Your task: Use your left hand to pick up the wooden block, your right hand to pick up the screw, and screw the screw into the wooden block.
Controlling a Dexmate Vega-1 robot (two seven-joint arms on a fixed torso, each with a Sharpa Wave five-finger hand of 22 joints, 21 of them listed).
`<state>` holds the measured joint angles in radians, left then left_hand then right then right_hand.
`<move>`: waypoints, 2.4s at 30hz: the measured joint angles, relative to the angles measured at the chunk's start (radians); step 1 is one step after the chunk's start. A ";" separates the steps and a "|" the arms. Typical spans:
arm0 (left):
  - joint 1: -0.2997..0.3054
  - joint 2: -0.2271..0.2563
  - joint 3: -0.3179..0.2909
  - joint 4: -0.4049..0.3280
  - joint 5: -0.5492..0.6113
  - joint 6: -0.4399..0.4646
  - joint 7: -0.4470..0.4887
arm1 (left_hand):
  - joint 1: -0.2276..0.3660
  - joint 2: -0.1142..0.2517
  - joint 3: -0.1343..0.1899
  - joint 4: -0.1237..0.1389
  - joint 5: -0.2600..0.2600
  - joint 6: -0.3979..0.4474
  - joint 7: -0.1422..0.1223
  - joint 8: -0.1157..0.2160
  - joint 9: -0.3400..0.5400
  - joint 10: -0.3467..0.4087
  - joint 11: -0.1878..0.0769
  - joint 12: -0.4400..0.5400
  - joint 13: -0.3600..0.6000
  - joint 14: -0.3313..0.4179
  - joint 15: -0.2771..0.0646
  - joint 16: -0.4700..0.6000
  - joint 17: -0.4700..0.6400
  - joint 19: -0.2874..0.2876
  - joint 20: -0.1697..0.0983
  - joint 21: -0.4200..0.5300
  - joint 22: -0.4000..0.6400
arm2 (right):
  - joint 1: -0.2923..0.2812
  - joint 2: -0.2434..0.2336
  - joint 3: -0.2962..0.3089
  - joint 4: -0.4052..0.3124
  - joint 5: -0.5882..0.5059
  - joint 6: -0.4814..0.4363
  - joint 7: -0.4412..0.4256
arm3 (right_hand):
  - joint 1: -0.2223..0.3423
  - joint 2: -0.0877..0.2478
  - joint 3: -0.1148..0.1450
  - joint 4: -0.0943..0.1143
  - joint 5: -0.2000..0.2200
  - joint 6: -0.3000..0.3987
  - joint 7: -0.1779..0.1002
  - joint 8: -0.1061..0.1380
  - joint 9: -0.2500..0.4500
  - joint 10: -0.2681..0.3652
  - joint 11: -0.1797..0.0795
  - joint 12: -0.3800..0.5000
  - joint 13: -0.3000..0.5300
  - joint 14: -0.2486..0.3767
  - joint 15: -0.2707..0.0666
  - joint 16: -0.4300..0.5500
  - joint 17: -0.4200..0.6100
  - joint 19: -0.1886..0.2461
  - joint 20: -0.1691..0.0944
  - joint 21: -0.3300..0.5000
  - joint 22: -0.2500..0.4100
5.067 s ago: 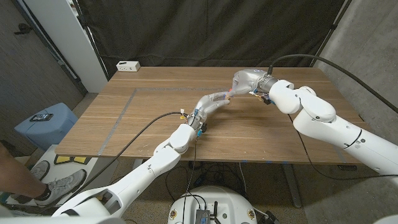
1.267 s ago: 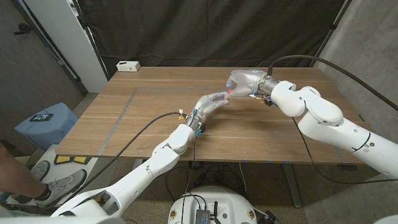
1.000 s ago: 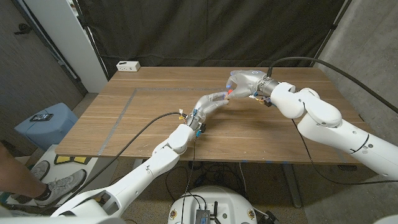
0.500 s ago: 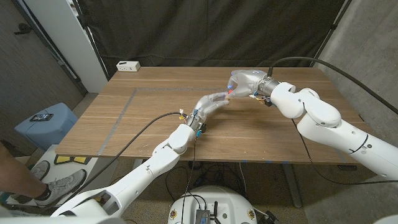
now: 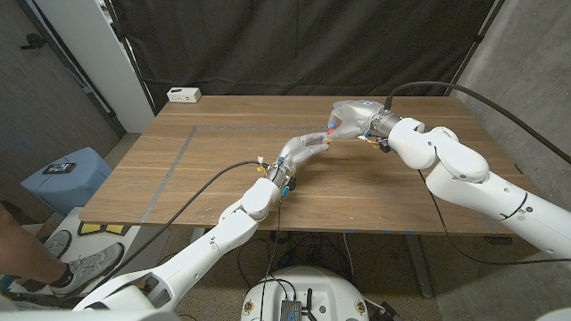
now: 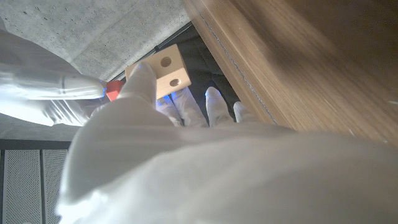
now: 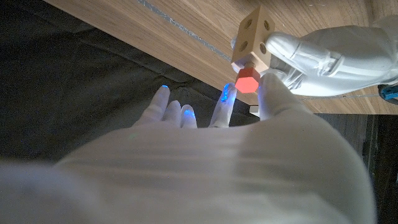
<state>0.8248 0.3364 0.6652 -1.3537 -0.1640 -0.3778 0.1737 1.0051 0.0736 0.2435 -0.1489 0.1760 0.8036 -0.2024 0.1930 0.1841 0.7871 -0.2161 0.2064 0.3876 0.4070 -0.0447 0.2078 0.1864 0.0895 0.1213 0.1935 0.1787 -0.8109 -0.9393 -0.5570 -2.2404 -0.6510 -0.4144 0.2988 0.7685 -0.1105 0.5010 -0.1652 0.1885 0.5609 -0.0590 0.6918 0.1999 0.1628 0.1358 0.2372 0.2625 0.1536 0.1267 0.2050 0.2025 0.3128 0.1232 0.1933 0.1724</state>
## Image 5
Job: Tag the black backdrop stand pole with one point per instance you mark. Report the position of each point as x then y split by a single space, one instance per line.
129 58
477 40

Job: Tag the person's bare leg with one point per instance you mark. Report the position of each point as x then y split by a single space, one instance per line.
22 258

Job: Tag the black desk control panel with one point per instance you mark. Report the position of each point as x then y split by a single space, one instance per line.
499 241

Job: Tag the black wall rail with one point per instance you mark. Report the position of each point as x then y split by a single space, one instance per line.
67 62

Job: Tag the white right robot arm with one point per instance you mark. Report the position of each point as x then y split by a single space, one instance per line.
482 174

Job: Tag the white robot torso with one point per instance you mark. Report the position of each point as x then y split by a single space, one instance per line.
308 285

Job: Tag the white power strip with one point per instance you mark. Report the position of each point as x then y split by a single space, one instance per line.
184 95

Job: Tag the black phone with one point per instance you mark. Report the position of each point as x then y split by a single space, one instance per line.
59 168

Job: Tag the grey table leg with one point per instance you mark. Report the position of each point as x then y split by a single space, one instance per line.
419 267

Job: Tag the blue stool with phone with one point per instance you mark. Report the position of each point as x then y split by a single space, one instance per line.
67 187

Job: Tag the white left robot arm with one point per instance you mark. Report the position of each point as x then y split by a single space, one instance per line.
209 249

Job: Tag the white pillar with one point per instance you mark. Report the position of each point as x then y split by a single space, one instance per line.
98 53

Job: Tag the grey sneaker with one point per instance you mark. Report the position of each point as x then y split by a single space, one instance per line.
96 263
57 244

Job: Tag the wooden block with holes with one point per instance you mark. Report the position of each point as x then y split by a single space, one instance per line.
326 141

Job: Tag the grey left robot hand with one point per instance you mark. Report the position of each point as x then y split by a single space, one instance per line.
295 151

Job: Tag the white table leg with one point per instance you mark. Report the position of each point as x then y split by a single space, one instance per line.
198 234

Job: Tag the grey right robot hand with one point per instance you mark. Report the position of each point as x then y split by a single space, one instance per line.
357 116

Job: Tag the black backdrop curtain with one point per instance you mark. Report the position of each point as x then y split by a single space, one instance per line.
303 44

